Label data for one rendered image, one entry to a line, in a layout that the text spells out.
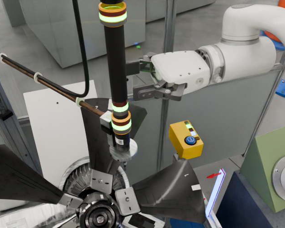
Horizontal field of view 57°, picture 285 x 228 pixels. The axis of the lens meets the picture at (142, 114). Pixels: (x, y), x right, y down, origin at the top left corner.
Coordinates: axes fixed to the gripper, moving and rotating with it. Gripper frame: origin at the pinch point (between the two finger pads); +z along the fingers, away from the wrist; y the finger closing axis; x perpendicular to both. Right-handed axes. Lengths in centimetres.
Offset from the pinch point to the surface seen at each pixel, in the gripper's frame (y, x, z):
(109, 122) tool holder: 1.0, -11.2, 5.7
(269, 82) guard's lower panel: 70, -79, -119
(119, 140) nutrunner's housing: -1.7, -15.1, 4.3
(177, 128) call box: 33, -58, -30
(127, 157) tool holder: -3.5, -19.8, 3.0
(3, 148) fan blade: 11.9, -22.9, 32.8
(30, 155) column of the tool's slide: 58, -79, 41
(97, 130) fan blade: 16.1, -29.1, 7.4
